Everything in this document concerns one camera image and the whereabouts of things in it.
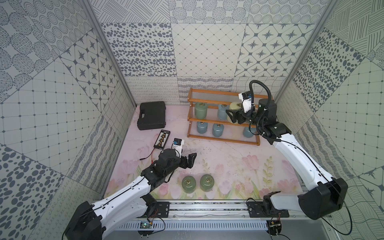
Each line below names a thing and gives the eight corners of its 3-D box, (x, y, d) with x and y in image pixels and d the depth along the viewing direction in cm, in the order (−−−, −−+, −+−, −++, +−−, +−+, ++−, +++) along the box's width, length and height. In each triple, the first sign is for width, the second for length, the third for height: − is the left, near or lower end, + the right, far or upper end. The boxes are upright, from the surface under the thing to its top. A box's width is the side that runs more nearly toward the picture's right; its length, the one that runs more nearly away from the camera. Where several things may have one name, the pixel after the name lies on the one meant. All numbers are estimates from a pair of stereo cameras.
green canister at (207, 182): (200, 191, 81) (200, 187, 75) (200, 178, 86) (200, 173, 79) (213, 191, 81) (214, 187, 75) (212, 178, 86) (213, 173, 79)
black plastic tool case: (138, 131, 107) (136, 126, 102) (142, 107, 122) (140, 102, 117) (165, 128, 108) (164, 123, 104) (165, 105, 124) (164, 100, 119)
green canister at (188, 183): (182, 193, 81) (181, 189, 74) (183, 180, 85) (182, 175, 78) (196, 193, 81) (196, 189, 74) (196, 180, 85) (196, 175, 78)
